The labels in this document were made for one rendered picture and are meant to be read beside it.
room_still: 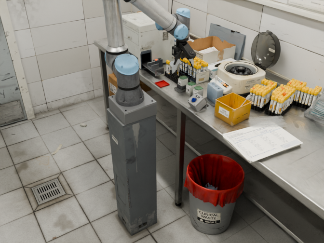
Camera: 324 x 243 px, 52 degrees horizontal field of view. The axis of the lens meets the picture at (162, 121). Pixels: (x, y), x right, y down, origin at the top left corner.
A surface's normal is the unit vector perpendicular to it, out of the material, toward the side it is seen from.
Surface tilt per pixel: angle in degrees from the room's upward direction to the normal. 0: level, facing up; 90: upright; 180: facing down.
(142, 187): 90
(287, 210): 0
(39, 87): 90
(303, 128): 0
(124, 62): 10
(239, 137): 1
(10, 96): 90
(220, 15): 90
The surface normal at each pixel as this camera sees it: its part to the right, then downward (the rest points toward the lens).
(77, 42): 0.54, 0.47
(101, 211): 0.00, -0.83
